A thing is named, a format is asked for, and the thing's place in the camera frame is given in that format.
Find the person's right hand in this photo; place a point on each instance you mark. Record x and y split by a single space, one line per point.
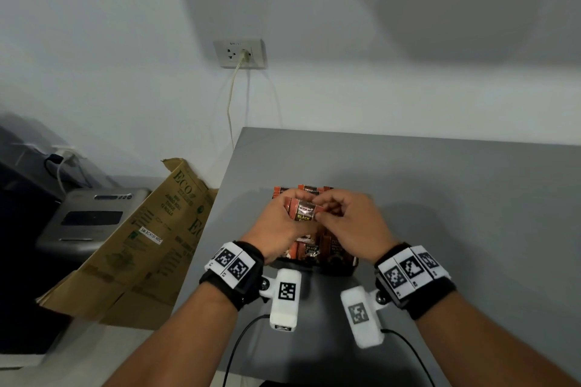
363 228

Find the person's left hand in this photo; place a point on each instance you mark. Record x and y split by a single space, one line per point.
272 232

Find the pile of orange coffee sachets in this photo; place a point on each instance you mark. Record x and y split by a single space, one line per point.
313 248

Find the black tray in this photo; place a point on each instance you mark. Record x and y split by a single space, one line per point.
336 271

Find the person's right forearm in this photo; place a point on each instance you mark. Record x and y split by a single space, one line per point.
485 346

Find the person's left forearm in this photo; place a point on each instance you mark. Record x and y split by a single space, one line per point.
177 341

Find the black wristband with marker tags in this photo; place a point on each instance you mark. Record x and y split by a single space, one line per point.
417 282
233 273

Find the brown cardboard box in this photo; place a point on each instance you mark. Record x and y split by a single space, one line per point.
131 264

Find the grey appliance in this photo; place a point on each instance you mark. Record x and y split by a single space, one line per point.
91 219

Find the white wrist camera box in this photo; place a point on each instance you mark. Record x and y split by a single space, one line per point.
363 318
286 300

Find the white wall socket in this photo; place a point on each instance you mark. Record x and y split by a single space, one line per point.
227 54

